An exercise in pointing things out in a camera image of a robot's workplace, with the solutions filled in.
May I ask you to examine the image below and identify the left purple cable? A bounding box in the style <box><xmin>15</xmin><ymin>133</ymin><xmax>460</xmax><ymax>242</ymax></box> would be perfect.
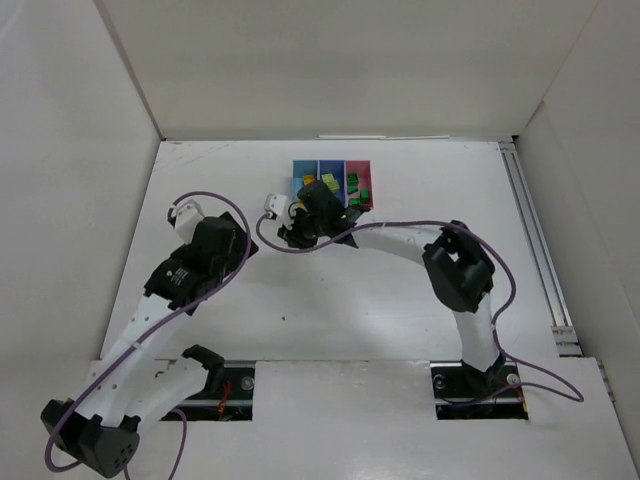
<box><xmin>43</xmin><ymin>192</ymin><xmax>251</xmax><ymax>480</ymax></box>

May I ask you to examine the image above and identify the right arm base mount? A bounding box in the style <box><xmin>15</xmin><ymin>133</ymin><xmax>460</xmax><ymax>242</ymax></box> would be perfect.
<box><xmin>430</xmin><ymin>358</ymin><xmax>529</xmax><ymax>420</ymax></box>

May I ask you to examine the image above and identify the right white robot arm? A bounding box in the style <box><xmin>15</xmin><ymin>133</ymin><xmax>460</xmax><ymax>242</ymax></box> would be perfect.
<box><xmin>277</xmin><ymin>181</ymin><xmax>504</xmax><ymax>396</ymax></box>

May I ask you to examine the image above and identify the light green lego brick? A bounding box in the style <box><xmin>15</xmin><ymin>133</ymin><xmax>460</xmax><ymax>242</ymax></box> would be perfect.
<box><xmin>321</xmin><ymin>173</ymin><xmax>341</xmax><ymax>193</ymax></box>

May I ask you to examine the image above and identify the light blue container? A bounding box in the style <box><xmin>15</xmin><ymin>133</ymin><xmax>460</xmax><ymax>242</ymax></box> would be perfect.
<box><xmin>291</xmin><ymin>160</ymin><xmax>320</xmax><ymax>205</ymax></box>

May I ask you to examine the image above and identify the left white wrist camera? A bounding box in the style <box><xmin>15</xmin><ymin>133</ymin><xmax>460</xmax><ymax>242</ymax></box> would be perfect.
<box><xmin>168</xmin><ymin>200</ymin><xmax>205</xmax><ymax>244</ymax></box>

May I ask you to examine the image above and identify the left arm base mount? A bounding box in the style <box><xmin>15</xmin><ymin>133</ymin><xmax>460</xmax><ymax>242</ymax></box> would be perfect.
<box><xmin>175</xmin><ymin>345</ymin><xmax>256</xmax><ymax>422</ymax></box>

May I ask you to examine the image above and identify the purple cable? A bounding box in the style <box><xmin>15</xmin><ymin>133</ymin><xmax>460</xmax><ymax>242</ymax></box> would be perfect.
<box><xmin>255</xmin><ymin>212</ymin><xmax>585</xmax><ymax>404</ymax></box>
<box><xmin>43</xmin><ymin>192</ymin><xmax>251</xmax><ymax>480</ymax></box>

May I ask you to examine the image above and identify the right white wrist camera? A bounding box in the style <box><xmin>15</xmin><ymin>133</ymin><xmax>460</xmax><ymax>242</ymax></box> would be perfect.
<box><xmin>263</xmin><ymin>193</ymin><xmax>295</xmax><ymax>230</ymax></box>

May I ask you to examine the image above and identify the aluminium rail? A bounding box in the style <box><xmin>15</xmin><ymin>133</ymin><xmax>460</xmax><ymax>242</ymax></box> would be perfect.
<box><xmin>498</xmin><ymin>141</ymin><xmax>584</xmax><ymax>357</ymax></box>

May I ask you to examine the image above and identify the pink container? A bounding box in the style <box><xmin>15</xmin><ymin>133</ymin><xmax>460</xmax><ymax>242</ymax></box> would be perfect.
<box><xmin>345</xmin><ymin>160</ymin><xmax>374</xmax><ymax>209</ymax></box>

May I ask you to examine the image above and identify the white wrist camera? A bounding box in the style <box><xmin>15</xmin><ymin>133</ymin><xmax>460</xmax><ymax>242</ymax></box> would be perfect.
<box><xmin>168</xmin><ymin>200</ymin><xmax>205</xmax><ymax>244</ymax></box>
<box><xmin>263</xmin><ymin>193</ymin><xmax>295</xmax><ymax>230</ymax></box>

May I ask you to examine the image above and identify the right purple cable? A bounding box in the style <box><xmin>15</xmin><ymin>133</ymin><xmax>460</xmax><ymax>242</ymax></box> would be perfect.
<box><xmin>255</xmin><ymin>212</ymin><xmax>585</xmax><ymax>404</ymax></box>

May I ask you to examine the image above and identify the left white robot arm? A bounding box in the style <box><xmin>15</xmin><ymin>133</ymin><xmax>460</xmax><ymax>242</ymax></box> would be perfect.
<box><xmin>40</xmin><ymin>203</ymin><xmax>258</xmax><ymax>479</ymax></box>

